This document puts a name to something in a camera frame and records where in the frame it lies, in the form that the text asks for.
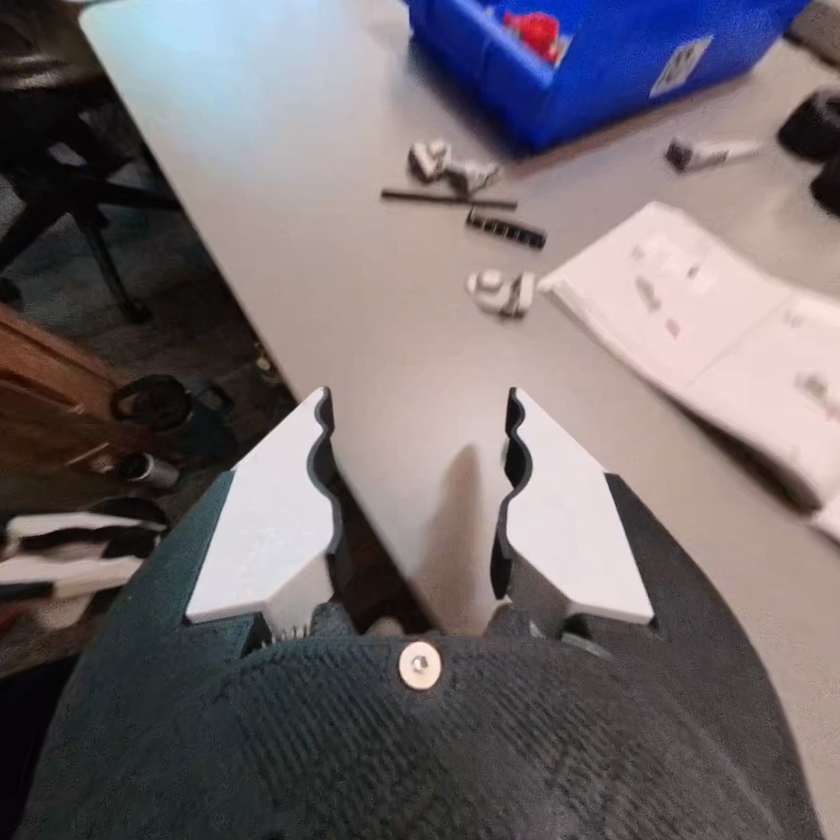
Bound brown wooden cabinet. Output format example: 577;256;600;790
0;305;142;473

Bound black toy beam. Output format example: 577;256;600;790
466;208;547;250

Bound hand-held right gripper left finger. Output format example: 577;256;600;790
185;387;343;634

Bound grey toy piece assembly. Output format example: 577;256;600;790
466;269;539;320
408;140;501;196

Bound black office chair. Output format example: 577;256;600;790
0;0;181;326

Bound black and white striped item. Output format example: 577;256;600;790
0;497;170;631

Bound grey toy panel red stickers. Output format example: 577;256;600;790
664;138;767;175

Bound black toy axle rod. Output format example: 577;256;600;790
381;188;519;211

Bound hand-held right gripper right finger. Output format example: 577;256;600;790
489;386;656;636

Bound pile of toy pieces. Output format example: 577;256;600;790
502;12;567;65

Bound white instruction booklet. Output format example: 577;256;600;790
537;201;840;546

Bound blue bin with toy pieces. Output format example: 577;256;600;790
406;0;815;157

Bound black round container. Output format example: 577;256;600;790
110;374;238;460

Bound black toy tyre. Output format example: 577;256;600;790
809;161;840;217
776;91;840;160

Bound grey desk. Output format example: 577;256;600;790
79;0;840;815

